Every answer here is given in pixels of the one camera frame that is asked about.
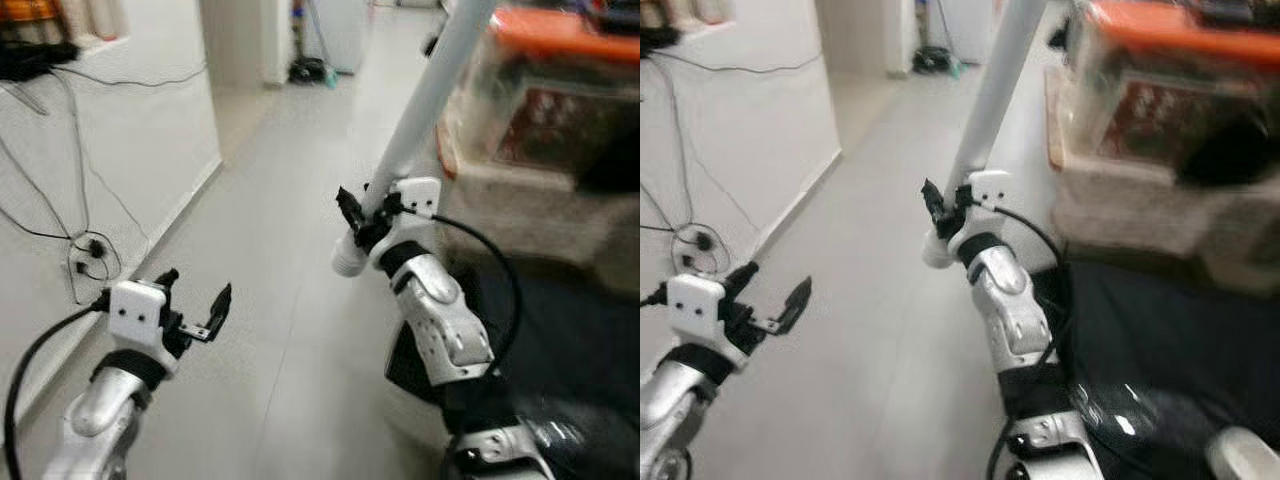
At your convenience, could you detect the white plastic children table top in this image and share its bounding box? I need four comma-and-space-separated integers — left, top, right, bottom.
1205, 428, 1280, 480

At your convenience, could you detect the white chest appliance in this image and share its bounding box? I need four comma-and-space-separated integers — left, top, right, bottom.
935, 0, 1001, 66
300, 0, 373, 74

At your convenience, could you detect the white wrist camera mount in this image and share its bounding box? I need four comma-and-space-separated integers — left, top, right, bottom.
950, 170, 1013, 258
370, 177, 443, 271
108, 280, 181, 376
665, 273, 751, 368

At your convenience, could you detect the clear plastic film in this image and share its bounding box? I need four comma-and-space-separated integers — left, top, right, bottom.
1075, 385, 1166, 456
515, 395, 601, 471

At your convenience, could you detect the white plastic table leg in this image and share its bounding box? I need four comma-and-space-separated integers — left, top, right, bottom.
332, 0, 499, 278
922, 0, 1049, 271

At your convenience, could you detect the beige cloth covered table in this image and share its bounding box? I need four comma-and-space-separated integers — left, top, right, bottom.
1045, 70, 1280, 291
438, 130, 641, 293

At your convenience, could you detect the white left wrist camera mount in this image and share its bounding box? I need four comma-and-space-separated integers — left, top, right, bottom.
665, 273, 751, 368
108, 280, 181, 376

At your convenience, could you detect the black tablecloth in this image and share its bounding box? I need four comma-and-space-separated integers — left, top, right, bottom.
385, 258, 641, 480
1030, 255, 1280, 480

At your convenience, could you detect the black floor cable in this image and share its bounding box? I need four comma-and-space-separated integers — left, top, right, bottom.
640, 50, 736, 278
0, 65, 126, 301

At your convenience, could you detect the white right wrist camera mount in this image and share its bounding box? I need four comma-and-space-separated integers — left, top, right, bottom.
950, 170, 1013, 258
370, 177, 443, 271

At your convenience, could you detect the orange lid storage box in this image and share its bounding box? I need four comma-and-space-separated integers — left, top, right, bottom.
1075, 0, 1280, 181
455, 5, 641, 191

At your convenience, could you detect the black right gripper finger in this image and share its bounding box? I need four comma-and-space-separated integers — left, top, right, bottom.
337, 187, 367, 238
920, 178, 951, 229

